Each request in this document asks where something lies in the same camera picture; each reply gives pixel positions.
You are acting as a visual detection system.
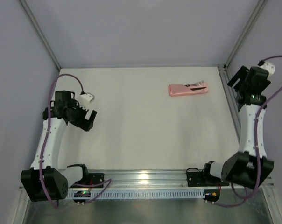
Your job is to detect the metal fork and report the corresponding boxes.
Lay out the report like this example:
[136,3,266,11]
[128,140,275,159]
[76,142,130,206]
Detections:
[185,80,204,87]

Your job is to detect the pink satin napkin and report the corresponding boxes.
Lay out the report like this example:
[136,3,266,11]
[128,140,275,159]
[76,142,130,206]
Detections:
[168,82,209,97]

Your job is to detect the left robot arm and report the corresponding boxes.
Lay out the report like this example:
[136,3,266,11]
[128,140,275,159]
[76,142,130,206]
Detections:
[20,91,97,202]

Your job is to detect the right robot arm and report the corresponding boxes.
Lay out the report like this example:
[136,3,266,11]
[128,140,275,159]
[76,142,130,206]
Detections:
[203,61,275,189]

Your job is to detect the left controller board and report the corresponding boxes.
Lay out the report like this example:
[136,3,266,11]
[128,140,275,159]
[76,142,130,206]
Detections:
[73,190,91,204]

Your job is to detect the controller board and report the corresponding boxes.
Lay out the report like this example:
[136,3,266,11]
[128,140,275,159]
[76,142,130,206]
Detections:
[203,189,220,203]
[73,190,91,204]

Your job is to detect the right controller board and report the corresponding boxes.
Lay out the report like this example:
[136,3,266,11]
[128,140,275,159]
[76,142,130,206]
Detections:
[203,189,220,203]

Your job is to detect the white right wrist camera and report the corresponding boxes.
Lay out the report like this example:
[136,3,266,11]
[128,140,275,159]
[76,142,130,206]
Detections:
[258,61,275,77]

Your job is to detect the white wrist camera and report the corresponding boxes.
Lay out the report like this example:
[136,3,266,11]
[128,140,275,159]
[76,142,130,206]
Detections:
[80,93,94,105]
[258,61,275,77]

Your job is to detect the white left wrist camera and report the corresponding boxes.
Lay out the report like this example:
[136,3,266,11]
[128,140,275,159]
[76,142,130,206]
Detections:
[80,93,94,105]

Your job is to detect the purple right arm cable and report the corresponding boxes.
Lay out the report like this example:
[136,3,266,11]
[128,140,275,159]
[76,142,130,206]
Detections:
[206,55,282,208]

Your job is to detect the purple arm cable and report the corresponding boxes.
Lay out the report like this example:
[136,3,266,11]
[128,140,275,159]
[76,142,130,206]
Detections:
[39,73,113,210]
[206,55,282,208]

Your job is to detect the aluminium right side rail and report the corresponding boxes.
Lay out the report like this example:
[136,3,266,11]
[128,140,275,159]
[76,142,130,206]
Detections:
[218,66,241,142]

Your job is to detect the aluminium rail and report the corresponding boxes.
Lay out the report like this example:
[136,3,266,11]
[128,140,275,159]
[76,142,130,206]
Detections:
[218,66,241,142]
[19,169,275,191]

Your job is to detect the right frame post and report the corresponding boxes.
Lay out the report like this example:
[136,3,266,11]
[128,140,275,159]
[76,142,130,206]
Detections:
[223,0,268,70]

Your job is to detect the frame post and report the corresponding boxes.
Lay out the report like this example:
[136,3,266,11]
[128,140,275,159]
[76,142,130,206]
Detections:
[223,0,268,70]
[18,0,62,71]

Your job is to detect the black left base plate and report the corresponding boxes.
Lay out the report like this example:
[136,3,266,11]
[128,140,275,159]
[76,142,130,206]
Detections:
[71,173,105,188]

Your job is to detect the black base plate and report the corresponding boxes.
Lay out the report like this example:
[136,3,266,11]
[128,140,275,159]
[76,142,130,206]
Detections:
[71,173,105,188]
[186,169,229,187]

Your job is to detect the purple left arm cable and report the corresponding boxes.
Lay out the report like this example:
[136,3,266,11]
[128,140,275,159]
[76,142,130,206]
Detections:
[39,73,113,210]

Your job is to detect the aluminium front rail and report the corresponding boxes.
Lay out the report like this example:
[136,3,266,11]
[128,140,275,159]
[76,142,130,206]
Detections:
[19,169,275,191]

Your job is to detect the left frame post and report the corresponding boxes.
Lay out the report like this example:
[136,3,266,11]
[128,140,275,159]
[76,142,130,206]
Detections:
[18,0,62,71]

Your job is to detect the slotted cable duct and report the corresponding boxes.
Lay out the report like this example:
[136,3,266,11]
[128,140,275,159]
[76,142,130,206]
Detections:
[66,189,204,200]

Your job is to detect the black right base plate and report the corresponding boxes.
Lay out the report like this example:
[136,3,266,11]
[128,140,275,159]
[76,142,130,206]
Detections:
[186,169,229,187]

